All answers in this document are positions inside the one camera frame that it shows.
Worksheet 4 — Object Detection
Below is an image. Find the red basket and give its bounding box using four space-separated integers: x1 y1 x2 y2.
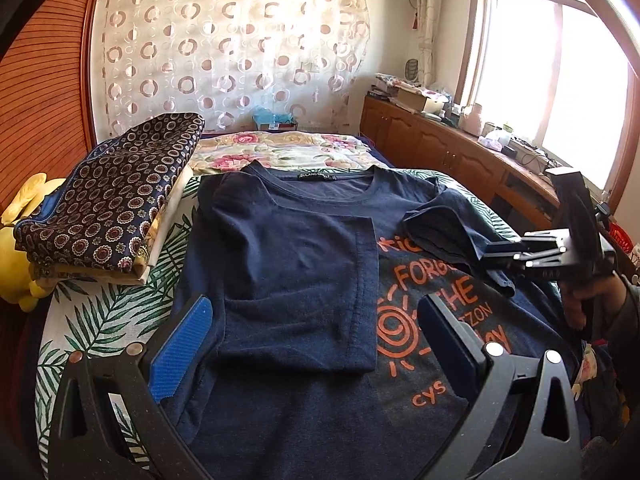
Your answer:
607 225 633 256

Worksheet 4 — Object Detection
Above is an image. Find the green leaf print bedsheet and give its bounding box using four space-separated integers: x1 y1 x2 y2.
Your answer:
37 167 521 480

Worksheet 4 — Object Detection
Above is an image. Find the floral cloth bundle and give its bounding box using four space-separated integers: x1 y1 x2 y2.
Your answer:
375 72 416 91

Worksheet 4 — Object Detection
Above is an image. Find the window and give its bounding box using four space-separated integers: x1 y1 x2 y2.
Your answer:
450 0 636 201

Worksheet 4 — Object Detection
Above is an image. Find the pale floral window curtain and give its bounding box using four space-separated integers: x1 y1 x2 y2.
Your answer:
410 0 446 86

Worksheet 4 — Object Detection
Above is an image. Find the teal plastic bag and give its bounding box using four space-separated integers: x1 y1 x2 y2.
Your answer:
252 106 298 131

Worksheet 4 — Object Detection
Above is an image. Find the wooden cabinet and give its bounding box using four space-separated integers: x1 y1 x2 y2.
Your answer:
360 95 626 241

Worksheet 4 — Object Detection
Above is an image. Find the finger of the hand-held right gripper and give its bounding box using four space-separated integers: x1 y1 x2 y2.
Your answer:
482 230 571 261
507 257 571 283

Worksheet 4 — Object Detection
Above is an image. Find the yellow plush toy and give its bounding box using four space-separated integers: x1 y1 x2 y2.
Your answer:
0 172 63 311

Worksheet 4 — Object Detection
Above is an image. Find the navy printed t-shirt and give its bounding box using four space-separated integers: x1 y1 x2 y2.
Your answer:
167 162 586 480

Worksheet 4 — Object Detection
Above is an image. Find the circle-patterned sheer curtain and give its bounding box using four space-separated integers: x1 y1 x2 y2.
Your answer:
97 0 371 136

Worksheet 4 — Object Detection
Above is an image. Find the person's right hand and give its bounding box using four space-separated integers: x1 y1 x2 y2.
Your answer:
562 275 632 333

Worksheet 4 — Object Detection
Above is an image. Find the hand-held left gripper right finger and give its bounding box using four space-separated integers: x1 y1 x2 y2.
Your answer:
419 292 583 480

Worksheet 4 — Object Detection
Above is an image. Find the white plastic bag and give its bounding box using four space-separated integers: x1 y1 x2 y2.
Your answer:
477 127 506 151

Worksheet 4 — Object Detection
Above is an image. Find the dark blue mattress sheet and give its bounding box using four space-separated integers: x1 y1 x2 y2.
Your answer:
357 132 398 168

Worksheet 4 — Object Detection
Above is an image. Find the navy circle-patterned folded cloth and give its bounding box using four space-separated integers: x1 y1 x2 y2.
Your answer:
14 112 206 278

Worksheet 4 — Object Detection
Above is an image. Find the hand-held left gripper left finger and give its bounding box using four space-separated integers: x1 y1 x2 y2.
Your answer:
50 294 216 480

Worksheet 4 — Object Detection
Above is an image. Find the cardboard box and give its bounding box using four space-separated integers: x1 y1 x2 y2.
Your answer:
390 84 436 111

